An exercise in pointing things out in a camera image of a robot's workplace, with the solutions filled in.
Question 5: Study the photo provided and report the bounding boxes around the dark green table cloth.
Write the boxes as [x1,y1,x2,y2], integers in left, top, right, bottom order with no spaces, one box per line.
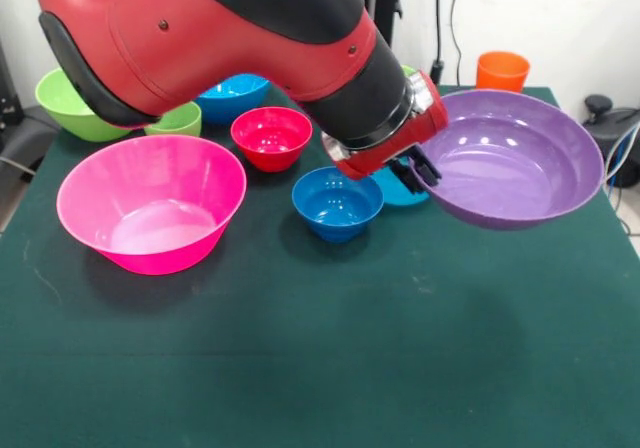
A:
[0,80,640,448]

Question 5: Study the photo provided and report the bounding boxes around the dark blue small bowl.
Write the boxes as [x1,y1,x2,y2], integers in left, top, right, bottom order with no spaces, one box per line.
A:
[291,166,385,244]

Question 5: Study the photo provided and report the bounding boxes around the thin black cable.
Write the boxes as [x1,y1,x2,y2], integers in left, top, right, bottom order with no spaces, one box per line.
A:
[449,0,464,88]

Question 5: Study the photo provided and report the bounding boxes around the black cable with plug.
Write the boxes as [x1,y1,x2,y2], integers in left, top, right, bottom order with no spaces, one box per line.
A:
[429,0,447,85]

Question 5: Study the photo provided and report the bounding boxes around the lime green small cup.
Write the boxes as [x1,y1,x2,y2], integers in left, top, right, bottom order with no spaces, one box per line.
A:
[143,101,203,138]

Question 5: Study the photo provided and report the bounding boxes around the tangled floor cables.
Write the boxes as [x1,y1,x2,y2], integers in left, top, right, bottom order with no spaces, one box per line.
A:
[603,122,640,239]

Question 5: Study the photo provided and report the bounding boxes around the pink large bowl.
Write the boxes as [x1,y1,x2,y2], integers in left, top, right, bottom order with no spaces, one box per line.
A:
[55,134,248,276]

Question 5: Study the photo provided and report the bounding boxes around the black stand base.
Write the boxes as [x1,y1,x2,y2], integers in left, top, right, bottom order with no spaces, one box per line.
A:
[0,42,61,169]
[582,94,640,189]

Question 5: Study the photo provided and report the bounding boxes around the blue large bowl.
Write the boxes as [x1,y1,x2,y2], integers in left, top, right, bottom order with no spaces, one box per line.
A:
[194,73,272,126]

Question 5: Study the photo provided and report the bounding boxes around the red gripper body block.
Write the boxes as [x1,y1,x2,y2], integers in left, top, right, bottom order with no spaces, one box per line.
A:
[333,70,450,182]

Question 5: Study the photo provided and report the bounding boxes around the orange cup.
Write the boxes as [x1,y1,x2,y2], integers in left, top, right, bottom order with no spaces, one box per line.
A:
[475,50,531,93]

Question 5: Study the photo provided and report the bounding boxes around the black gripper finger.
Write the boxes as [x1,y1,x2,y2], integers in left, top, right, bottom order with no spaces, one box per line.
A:
[409,146,443,188]
[390,157,421,193]

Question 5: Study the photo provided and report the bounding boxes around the red small bowl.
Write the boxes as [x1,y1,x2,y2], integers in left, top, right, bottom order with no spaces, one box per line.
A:
[230,106,314,174]

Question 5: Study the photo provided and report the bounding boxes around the purple shallow bowl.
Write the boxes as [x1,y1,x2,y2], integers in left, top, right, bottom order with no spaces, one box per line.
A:
[412,89,606,232]

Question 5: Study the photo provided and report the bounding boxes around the grey cable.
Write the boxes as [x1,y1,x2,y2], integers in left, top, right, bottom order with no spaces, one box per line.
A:
[0,155,37,177]

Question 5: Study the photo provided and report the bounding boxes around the turquoise bowl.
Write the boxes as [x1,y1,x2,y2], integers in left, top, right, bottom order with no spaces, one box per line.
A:
[372,165,431,207]

